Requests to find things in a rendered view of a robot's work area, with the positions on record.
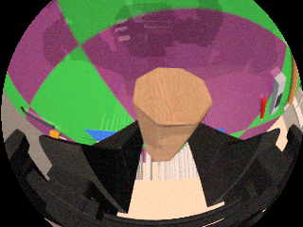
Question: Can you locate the red-handled screwdriver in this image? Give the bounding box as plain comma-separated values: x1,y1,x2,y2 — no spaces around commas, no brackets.
260,98,266,122

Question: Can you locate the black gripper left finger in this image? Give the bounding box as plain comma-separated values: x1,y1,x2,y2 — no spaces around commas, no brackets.
39,120,143,215

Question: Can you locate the orange-handled screwdriver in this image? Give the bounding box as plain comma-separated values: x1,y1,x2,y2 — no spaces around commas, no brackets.
49,130,67,140

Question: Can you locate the blue flat strip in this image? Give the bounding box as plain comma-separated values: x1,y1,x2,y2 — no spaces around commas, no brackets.
84,129,224,141

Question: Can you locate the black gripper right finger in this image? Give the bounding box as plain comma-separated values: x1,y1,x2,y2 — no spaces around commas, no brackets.
188,124,280,208

